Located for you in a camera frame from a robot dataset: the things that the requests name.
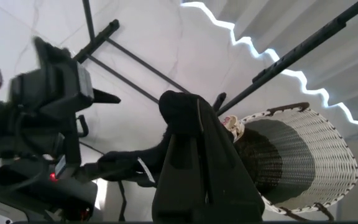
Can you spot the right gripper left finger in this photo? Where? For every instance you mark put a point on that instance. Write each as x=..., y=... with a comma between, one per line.
x=182, y=186

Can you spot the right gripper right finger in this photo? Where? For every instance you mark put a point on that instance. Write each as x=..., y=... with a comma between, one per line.
x=232, y=186

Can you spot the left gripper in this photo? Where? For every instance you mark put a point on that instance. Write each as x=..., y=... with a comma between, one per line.
x=51, y=90

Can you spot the black t-shirt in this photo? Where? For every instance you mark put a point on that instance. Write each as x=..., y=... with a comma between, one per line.
x=179, y=112

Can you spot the white laundry basket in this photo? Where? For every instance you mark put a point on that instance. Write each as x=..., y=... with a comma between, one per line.
x=328, y=149

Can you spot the black clothes rack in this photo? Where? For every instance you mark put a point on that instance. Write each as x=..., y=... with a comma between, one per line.
x=306, y=46

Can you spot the cream printed garment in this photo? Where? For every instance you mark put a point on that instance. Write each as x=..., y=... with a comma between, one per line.
x=235, y=126

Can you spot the white curtain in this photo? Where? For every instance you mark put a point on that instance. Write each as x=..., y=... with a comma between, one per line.
x=337, y=62

